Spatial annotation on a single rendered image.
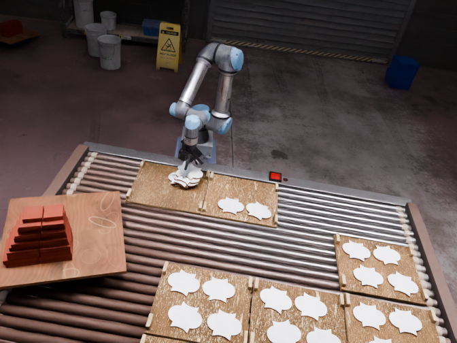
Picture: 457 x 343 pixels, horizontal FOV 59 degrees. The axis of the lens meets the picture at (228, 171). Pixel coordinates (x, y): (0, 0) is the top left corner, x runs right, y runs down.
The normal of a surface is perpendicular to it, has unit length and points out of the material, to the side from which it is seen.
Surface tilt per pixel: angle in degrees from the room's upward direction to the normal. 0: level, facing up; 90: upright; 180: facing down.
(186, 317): 0
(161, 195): 0
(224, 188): 0
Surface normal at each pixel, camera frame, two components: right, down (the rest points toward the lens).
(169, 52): -0.02, 0.42
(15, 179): 0.13, -0.77
